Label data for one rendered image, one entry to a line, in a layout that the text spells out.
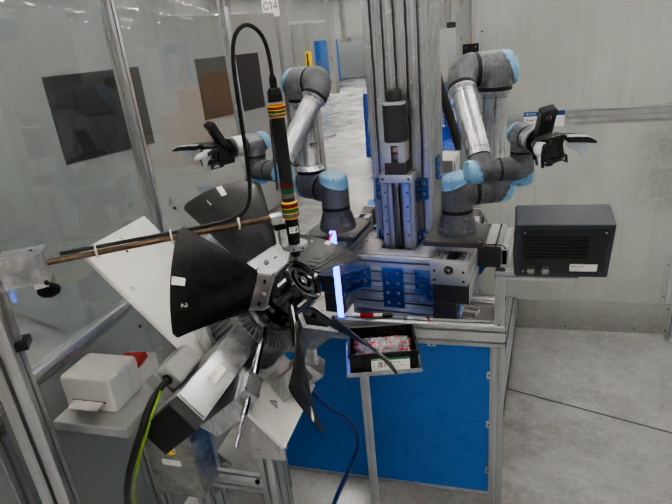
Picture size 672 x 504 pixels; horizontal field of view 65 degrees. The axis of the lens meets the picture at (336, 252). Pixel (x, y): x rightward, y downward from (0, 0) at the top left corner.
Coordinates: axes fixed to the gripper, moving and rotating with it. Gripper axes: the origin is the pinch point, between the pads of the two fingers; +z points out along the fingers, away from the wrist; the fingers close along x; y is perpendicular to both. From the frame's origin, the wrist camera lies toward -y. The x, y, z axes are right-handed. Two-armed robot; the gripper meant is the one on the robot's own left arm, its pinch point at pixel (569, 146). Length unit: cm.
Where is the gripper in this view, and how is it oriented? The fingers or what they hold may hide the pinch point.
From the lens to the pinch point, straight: 151.2
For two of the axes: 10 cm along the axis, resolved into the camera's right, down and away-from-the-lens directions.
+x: -9.7, 2.4, 0.1
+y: 2.3, 9.0, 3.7
